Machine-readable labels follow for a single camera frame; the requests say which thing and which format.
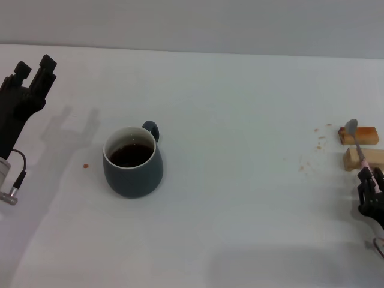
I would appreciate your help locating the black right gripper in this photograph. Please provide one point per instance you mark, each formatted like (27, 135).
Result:
(373, 207)

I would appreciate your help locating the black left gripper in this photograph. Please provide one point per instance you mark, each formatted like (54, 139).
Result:
(13, 114)

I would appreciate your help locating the grey cup with coffee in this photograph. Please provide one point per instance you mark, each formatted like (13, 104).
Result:
(132, 177)

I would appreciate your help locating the light notched wooden block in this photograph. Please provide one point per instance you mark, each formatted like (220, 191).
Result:
(352, 160)

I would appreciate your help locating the brown stained wooden block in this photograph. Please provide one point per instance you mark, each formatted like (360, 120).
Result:
(364, 135)

